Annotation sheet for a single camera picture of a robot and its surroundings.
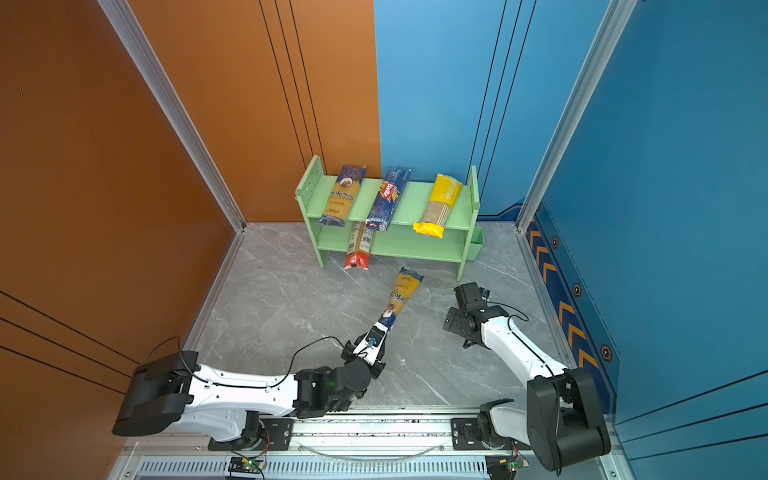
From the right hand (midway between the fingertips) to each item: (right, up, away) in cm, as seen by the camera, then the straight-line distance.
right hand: (461, 328), depth 88 cm
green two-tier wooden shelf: (+3, +26, +11) cm, 29 cm away
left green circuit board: (-55, -28, -17) cm, 65 cm away
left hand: (-23, +2, -14) cm, 27 cm away
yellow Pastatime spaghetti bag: (-5, +40, -1) cm, 41 cm away
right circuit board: (+6, -28, -18) cm, 34 cm away
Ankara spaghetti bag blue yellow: (-35, +39, -1) cm, 52 cm away
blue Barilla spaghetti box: (-20, +45, +3) cm, 49 cm away
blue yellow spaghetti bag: (-16, +13, -4) cm, 22 cm away
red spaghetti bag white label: (-31, +24, +3) cm, 39 cm away
